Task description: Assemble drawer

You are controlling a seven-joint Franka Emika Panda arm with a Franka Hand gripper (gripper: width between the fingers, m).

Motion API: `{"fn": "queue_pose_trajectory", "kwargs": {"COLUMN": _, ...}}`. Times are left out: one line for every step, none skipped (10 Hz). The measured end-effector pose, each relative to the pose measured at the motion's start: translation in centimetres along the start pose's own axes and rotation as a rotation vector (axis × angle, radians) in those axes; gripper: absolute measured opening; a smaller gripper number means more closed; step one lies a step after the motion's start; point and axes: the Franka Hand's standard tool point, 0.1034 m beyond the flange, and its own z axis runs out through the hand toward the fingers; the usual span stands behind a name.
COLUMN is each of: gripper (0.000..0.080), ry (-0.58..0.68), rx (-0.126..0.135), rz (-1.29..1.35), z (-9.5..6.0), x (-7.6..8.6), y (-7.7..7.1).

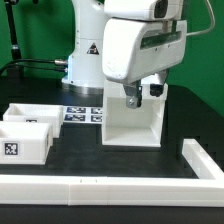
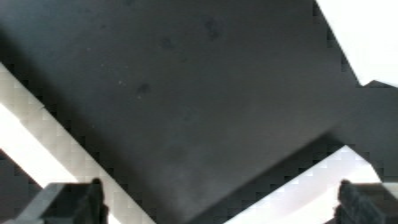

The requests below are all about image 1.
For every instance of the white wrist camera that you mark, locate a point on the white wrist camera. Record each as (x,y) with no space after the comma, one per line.
(146,10)

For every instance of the white drawer box front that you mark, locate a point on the white drawer box front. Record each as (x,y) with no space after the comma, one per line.
(24,142)

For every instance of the white drawer box rear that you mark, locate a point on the white drawer box rear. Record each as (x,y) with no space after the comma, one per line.
(40,113)

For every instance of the white drawer box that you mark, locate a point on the white drawer box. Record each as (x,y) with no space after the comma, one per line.
(40,113)
(24,142)

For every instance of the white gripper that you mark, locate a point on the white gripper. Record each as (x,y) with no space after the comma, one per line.
(133,50)

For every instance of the white drawer cabinet frame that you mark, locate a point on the white drawer cabinet frame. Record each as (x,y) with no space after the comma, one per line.
(141,127)

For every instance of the black stand pole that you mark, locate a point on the black stand pole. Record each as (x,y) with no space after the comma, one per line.
(14,71)

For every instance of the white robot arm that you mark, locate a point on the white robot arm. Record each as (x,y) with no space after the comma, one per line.
(85,73)

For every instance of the fiducial marker sheet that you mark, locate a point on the fiducial marker sheet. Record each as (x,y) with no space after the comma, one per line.
(78,114)

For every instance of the white L-shaped fence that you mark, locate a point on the white L-shaped fence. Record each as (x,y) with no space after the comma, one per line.
(206,190)

